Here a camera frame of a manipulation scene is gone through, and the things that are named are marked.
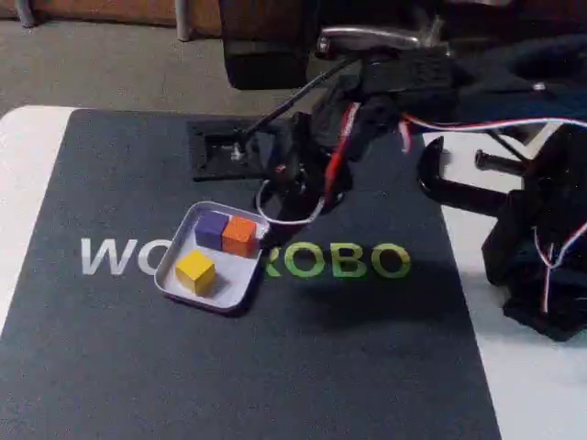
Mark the orange wooden cube block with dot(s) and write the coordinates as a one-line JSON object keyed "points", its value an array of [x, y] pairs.
{"points": [[238, 236]]}

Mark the black mat with WOWROBO print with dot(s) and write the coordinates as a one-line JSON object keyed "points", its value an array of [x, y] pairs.
{"points": [[229, 366]]}

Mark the grey metal furniture leg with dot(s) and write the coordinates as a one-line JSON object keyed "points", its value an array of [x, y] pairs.
{"points": [[25, 11], [183, 20]]}

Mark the black C clamp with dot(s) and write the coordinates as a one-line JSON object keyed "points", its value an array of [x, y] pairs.
{"points": [[454, 190]]}

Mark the black office chair silver base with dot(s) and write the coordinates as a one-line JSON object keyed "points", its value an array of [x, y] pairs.
{"points": [[261, 41]]}

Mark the yellow wooden cube block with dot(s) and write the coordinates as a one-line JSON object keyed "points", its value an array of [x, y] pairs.
{"points": [[195, 271]]}

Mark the white rounded metal tray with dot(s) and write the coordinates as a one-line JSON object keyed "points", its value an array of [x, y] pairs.
{"points": [[238, 284]]}

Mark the black square camera box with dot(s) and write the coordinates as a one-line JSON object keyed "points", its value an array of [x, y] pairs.
{"points": [[215, 149]]}

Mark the purple wooden cube block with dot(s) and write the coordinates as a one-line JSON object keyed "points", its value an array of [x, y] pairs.
{"points": [[211, 229]]}

